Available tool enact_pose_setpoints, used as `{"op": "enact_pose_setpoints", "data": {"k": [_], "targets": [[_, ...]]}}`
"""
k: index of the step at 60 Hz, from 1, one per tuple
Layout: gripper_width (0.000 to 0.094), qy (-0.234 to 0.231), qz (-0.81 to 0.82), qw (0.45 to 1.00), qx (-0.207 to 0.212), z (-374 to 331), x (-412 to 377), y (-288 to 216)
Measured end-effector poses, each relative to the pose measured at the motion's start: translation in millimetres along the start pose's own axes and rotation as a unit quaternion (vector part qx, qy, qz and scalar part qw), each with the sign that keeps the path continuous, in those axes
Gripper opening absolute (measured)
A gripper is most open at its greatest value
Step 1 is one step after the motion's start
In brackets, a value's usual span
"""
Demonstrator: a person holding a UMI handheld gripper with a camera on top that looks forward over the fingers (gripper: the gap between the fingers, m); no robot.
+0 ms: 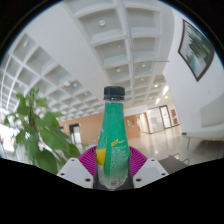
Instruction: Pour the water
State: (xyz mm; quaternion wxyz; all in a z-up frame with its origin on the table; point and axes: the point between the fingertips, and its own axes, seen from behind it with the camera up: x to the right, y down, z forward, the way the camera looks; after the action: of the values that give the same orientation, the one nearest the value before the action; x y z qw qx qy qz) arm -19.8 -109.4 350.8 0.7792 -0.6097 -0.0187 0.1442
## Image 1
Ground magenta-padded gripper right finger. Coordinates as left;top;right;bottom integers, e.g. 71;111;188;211
126;145;170;190

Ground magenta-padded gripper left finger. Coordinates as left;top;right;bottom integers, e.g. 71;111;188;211
56;145;101;190

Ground dark-framed glass door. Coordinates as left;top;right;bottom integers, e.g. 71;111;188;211
159;104;172;129

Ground green leafy potted plant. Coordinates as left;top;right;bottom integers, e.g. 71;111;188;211
3;87;82;175

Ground framed landscape painting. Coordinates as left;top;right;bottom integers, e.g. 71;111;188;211
177;18;216;82

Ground green plastic drink bottle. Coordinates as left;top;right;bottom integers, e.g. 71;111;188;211
94;85;132;191

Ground round ceiling lights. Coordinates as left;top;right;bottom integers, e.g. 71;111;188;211
19;18;171;101

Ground black metal chairs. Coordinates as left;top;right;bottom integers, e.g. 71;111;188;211
168;152;191;166

